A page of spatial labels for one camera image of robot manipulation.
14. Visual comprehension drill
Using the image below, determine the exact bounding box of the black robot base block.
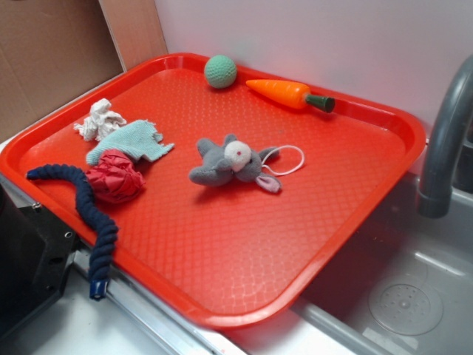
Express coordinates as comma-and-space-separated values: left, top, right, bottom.
1, 189, 77, 339

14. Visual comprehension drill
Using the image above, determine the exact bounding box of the crumpled red paper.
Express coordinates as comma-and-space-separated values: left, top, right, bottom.
85, 149, 146, 203

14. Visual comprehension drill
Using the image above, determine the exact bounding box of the crumpled white paper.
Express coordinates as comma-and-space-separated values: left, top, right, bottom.
73, 98, 127, 141

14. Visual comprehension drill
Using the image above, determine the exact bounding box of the grey plush bunny toy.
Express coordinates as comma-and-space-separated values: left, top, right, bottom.
188, 134, 305, 194

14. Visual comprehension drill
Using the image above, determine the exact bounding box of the red plastic tray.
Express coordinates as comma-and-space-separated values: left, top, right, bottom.
1, 54, 426, 329

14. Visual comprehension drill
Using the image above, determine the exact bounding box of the orange plastic toy carrot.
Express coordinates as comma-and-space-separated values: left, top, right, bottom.
245, 79, 336, 113

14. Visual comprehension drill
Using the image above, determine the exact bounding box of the light blue cloth rag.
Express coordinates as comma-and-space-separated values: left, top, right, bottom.
86, 120, 174, 166

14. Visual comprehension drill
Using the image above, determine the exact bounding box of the green knitted ball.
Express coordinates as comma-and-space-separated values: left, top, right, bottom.
204, 55, 237, 89

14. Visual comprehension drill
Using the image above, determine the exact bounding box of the grey plastic toy sink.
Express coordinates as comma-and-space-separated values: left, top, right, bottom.
293, 161, 472, 354

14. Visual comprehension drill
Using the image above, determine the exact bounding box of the grey plastic faucet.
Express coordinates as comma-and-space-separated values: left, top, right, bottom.
416, 56, 472, 218

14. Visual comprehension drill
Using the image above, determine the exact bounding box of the brown cardboard panel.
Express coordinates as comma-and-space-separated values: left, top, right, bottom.
1, 1, 167, 141

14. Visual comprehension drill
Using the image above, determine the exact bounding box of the dark blue twisted rope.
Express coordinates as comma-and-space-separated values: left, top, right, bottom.
25, 163, 120, 302

